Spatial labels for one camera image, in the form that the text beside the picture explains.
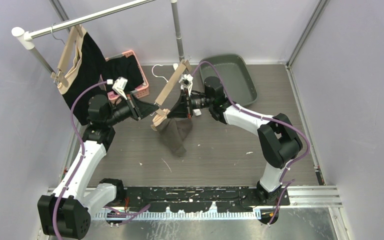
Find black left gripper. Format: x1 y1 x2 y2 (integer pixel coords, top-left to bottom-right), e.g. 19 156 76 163
105 92 158 127

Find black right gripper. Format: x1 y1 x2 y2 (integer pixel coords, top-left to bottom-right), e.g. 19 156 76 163
167 88 213 120

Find grey-brown underwear with beige waistband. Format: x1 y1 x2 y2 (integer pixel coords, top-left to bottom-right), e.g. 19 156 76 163
151 109 193 157

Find beige clip hanger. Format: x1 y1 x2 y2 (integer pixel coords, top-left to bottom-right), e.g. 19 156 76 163
154 59 192 117
50 24 87 95

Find black underwear with beige waistband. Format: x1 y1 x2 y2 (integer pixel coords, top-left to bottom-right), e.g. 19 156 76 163
59 32 107 126

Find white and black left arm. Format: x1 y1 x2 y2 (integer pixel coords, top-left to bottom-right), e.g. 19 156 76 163
37 94 159 240

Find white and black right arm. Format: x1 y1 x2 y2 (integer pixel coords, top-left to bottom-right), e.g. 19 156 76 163
167 76 303 206

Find pink perforated plastic basket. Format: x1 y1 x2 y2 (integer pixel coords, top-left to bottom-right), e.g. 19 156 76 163
101 50 150 99

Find black clothes in basket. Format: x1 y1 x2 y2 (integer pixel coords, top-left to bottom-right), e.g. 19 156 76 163
102 55 144 91

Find white and metal clothes rack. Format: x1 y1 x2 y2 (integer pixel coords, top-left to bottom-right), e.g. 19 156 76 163
11 0 202 117

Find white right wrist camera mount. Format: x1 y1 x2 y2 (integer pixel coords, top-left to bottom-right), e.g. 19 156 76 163
178 73 202 117

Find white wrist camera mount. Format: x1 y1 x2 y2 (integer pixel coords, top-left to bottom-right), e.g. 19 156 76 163
106 76 128 102
178 73 202 117

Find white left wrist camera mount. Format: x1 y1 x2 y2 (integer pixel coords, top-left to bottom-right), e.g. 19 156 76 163
106 76 128 102

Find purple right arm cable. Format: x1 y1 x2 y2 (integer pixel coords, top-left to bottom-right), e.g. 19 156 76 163
191 60 311 227

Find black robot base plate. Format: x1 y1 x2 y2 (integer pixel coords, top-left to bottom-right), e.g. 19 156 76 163
108 186 290 213

